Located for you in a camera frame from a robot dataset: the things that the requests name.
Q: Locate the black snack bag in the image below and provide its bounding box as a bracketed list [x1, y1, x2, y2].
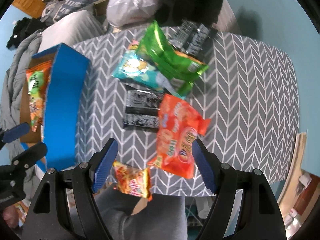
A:
[123, 85, 164, 130]
[169, 20, 217, 61]

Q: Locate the grey trouser leg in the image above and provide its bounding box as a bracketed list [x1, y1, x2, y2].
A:
[95, 187, 188, 240]

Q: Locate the green pea snack bag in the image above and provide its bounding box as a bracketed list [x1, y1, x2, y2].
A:
[136, 21, 208, 98]

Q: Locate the orange green snack bag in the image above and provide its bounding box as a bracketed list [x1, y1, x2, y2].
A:
[25, 60, 52, 132]

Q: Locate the black office chair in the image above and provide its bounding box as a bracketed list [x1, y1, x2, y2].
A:
[155, 0, 223, 27]

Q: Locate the white plastic bag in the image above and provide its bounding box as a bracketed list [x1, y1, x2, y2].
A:
[106, 0, 162, 28]

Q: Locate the red orange snack bag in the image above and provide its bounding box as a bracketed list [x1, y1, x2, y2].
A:
[148, 94, 210, 179]

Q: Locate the teal chip bag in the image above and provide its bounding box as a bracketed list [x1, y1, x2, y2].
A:
[112, 49, 185, 99]

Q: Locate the blue cardboard box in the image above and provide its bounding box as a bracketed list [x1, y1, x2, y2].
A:
[20, 43, 90, 172]

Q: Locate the small orange snack pack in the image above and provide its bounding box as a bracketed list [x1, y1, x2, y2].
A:
[113, 161, 152, 201]

